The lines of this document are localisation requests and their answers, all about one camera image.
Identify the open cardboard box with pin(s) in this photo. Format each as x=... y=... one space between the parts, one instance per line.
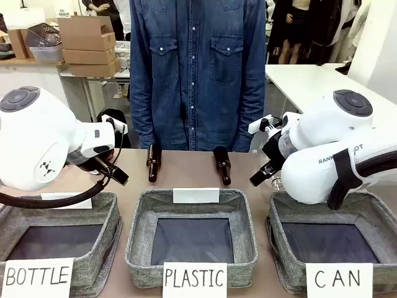
x=87 y=32

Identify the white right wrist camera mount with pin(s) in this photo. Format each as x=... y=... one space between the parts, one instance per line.
x=263 y=124

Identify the black backpack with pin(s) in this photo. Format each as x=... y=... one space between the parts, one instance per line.
x=119 y=115

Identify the grey fabric basket can sign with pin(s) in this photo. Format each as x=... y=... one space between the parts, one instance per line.
x=279 y=236

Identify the person's right forearm denim sleeve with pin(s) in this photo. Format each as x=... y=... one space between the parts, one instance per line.
x=141 y=124

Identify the small cardboard box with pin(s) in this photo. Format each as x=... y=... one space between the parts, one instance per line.
x=18 y=43

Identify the flat cardboard box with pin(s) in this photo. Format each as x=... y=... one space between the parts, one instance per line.
x=93 y=68
x=88 y=56

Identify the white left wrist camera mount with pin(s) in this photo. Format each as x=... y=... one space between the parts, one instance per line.
x=114 y=124

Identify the grey fabric basket plastic sign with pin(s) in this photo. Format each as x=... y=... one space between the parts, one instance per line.
x=142 y=229

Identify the person's left forearm denim sleeve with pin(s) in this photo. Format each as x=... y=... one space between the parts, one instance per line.
x=252 y=124

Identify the white paper sign BOTTLE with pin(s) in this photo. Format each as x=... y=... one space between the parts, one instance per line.
x=37 y=276

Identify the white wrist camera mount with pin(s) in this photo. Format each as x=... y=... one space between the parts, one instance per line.
x=114 y=124
x=263 y=124

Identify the brown glass bottle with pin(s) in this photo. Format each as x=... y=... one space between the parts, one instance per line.
x=223 y=167
x=153 y=164

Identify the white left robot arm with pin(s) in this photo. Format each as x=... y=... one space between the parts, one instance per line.
x=37 y=130

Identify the grey fabric basket bottle sign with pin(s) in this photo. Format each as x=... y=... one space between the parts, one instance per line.
x=102 y=223

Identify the white desk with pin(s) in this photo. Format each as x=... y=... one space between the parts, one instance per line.
x=310 y=83

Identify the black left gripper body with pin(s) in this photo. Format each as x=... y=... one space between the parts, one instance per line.
x=104 y=164

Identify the clear plastic storage bin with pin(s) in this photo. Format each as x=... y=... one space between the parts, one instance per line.
x=45 y=46

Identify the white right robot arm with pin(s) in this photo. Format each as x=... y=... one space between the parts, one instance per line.
x=325 y=130

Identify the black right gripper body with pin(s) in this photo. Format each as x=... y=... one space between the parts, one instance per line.
x=273 y=152

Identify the white paper sign PLASTIC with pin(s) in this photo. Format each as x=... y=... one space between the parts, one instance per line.
x=194 y=279

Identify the blank white card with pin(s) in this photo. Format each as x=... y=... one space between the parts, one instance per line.
x=77 y=205
x=196 y=195

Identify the white paper sign CAN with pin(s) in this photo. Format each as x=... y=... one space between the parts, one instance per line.
x=339 y=279

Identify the person in denim shirt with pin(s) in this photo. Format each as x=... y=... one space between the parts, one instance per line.
x=198 y=77

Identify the white cabinet wooden top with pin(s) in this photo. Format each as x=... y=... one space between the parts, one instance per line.
x=34 y=76

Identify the person in black dress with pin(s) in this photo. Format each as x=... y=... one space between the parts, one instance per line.
x=294 y=28

